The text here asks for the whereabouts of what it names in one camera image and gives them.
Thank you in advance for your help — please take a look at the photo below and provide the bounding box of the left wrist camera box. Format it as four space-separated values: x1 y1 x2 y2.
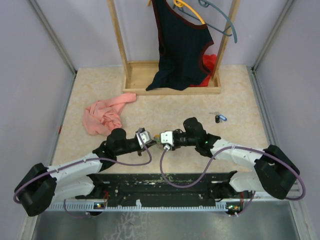
136 128 152 147

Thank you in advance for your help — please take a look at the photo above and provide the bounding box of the dark navy tank top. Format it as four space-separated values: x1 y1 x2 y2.
145 0 214 91

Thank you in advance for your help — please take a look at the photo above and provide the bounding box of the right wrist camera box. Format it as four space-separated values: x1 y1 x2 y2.
159 130 175 151

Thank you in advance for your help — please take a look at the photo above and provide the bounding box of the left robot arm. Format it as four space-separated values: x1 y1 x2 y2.
13 128 157 217

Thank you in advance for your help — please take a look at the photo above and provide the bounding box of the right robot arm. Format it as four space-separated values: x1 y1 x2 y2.
172 117 300 200

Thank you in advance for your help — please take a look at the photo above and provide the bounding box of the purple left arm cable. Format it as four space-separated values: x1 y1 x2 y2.
12 127 153 220

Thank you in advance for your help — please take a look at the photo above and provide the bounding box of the wooden clothes rack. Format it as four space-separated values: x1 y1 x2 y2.
107 0 240 95

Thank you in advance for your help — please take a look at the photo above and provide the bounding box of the large keyring with small rings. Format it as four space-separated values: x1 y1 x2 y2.
152 134 163 149

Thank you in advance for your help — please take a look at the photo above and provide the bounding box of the pink cloth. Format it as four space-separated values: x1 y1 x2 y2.
82 93 137 136

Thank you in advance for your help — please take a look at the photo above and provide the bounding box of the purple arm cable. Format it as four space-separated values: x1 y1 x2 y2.
159 144 306 217
12 127 153 220

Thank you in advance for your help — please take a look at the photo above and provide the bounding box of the yellow clothes hanger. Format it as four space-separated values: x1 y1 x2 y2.
147 0 207 26

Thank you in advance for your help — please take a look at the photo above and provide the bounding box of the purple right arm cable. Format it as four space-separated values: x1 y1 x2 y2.
159 144 306 217

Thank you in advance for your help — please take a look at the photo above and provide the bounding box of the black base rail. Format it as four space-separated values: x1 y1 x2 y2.
76 172 240 208

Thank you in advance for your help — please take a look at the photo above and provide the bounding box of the white cable duct strip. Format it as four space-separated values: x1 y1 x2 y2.
47 199 246 213

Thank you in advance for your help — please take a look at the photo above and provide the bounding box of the grey blue clothes hanger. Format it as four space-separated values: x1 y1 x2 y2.
197 0 239 44

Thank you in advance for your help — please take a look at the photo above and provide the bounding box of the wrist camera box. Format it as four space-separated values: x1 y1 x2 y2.
159 130 175 151
136 128 152 147

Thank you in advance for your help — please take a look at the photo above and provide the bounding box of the red cloth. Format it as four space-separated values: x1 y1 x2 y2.
190 54 217 87

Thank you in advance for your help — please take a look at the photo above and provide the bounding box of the blue tagged key bunch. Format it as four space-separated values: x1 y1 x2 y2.
210 112 228 124

